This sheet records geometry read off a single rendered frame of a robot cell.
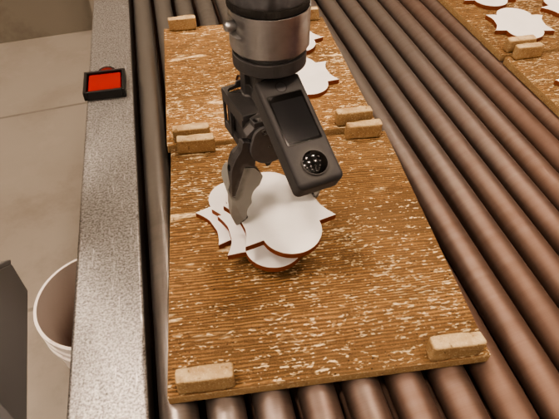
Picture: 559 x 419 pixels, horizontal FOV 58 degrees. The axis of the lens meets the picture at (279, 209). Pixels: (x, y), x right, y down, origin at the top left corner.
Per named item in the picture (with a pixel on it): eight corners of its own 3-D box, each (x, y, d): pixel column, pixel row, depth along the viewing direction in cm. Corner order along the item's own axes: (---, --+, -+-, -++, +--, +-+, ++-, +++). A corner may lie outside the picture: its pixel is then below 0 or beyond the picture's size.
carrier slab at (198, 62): (168, 154, 82) (166, 145, 81) (165, 35, 110) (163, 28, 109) (376, 131, 86) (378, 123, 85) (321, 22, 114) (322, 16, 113)
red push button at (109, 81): (89, 98, 94) (87, 91, 93) (90, 81, 98) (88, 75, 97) (122, 94, 95) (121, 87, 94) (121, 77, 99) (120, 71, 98)
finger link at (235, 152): (251, 189, 58) (279, 124, 54) (258, 198, 57) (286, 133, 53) (215, 187, 56) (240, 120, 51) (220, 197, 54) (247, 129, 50)
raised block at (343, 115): (336, 127, 84) (337, 114, 82) (333, 121, 85) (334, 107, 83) (371, 124, 85) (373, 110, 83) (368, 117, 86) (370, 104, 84)
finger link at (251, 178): (224, 199, 63) (249, 136, 58) (242, 230, 60) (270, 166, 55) (201, 198, 62) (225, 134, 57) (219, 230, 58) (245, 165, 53)
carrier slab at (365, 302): (169, 405, 53) (166, 398, 52) (172, 156, 81) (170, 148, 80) (487, 362, 56) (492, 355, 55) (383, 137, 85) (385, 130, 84)
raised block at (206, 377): (178, 396, 52) (174, 384, 50) (178, 379, 53) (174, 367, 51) (236, 388, 53) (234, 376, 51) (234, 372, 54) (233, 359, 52)
